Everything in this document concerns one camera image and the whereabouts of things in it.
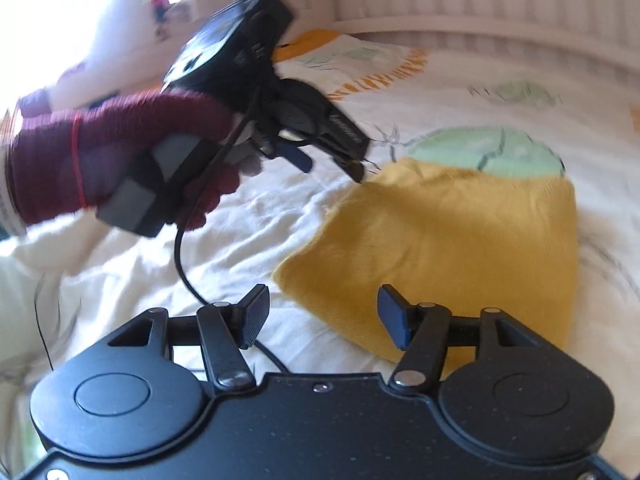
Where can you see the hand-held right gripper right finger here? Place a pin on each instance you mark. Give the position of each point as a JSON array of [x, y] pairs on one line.
[[392, 316]]

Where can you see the yellow knit sweater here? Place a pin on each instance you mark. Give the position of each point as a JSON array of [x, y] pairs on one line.
[[440, 240]]

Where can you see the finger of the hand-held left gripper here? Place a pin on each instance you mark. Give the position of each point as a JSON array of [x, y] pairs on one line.
[[297, 156], [356, 170]]

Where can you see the person's left hand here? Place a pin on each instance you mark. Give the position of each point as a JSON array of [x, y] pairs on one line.
[[150, 115]]

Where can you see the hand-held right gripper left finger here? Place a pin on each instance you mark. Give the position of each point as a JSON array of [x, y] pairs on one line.
[[255, 316]]

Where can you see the person's left forearm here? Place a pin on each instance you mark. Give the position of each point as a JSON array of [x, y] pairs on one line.
[[40, 160]]

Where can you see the colourful printed cloth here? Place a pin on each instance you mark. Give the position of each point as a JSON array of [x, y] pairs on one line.
[[167, 7]]

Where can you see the white printed bed blanket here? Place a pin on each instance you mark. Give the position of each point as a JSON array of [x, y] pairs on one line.
[[125, 270]]

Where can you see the white wooden bed frame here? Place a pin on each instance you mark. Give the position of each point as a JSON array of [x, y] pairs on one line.
[[450, 25]]

